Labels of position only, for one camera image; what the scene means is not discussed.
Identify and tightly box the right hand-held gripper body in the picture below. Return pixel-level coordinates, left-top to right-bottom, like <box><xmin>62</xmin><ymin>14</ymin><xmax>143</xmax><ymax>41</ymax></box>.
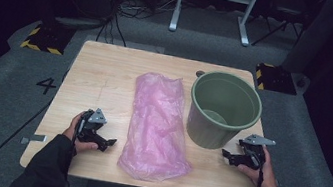
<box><xmin>234</xmin><ymin>132</ymin><xmax>278</xmax><ymax>173</ymax></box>

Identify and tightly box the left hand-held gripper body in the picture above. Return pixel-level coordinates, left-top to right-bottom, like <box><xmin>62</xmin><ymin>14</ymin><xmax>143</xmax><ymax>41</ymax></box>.
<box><xmin>75</xmin><ymin>104</ymin><xmax>111</xmax><ymax>147</ymax></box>

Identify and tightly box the green plastic bucket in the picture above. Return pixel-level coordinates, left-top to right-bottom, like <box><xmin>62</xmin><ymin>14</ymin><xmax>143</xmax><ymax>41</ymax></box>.
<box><xmin>182</xmin><ymin>67</ymin><xmax>268</xmax><ymax>157</ymax></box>

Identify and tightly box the pink plastic bag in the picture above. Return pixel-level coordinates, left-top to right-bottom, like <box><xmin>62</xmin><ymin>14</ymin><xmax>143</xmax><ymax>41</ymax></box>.
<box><xmin>115</xmin><ymin>68</ymin><xmax>207</xmax><ymax>187</ymax></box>

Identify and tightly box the person's left hand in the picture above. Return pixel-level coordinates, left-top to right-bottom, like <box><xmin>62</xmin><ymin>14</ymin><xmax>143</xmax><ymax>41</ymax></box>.
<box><xmin>59</xmin><ymin>108</ymin><xmax>104</xmax><ymax>157</ymax></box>

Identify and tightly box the person's right hand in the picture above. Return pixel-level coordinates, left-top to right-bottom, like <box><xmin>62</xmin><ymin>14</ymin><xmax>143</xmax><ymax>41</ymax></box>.
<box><xmin>234</xmin><ymin>142</ymin><xmax>285</xmax><ymax>187</ymax></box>

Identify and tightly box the black yellow striped floor plate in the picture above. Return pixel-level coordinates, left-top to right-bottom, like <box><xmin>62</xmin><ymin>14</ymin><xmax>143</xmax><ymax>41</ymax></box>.
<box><xmin>19</xmin><ymin>19</ymin><xmax>77</xmax><ymax>58</ymax></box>
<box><xmin>252</xmin><ymin>61</ymin><xmax>302</xmax><ymax>97</ymax></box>

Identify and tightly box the grey stand base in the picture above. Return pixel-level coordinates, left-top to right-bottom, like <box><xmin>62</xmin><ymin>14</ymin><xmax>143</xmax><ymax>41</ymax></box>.
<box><xmin>52</xmin><ymin>12</ymin><xmax>108</xmax><ymax>34</ymax></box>

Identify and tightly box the black tripod stand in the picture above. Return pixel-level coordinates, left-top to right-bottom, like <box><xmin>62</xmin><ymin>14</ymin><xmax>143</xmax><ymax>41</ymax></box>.
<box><xmin>250</xmin><ymin>0</ymin><xmax>308</xmax><ymax>55</ymax></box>

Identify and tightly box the grey curtain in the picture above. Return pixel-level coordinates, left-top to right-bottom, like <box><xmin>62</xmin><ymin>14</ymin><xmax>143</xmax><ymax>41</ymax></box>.
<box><xmin>279</xmin><ymin>0</ymin><xmax>333</xmax><ymax>80</ymax></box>

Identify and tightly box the right hand-held gripper black cable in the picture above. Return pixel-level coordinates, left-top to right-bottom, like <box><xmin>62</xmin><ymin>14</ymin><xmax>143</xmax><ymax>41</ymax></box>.
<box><xmin>254</xmin><ymin>155</ymin><xmax>272</xmax><ymax>187</ymax></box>

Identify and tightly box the grey metal bracket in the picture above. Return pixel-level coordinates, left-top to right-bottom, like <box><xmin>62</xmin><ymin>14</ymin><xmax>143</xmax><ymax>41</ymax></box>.
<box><xmin>20</xmin><ymin>130</ymin><xmax>47</xmax><ymax>149</ymax></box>

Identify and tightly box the long black floor cable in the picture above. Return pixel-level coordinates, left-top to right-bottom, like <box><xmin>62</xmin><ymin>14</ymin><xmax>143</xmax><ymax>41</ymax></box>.
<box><xmin>0</xmin><ymin>58</ymin><xmax>70</xmax><ymax>187</ymax></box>

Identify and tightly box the tangle of black floor cables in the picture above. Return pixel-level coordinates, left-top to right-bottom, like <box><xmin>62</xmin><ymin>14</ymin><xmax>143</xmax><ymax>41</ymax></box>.
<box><xmin>95</xmin><ymin>0</ymin><xmax>177</xmax><ymax>55</ymax></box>

